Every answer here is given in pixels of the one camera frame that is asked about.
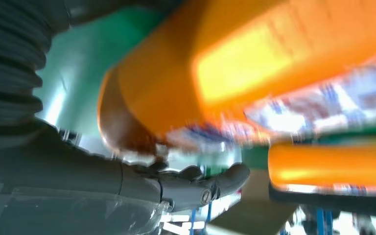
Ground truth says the black zippered carrying case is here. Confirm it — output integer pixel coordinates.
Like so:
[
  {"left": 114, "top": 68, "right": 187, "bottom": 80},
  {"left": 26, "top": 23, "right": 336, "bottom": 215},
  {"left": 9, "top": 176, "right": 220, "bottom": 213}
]
[{"left": 269, "top": 185, "right": 376, "bottom": 218}]

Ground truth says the open cardboard box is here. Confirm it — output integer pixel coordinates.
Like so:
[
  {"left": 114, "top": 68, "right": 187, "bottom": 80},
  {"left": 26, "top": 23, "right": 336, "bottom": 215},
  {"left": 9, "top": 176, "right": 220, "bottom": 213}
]
[{"left": 207, "top": 168, "right": 299, "bottom": 235}]

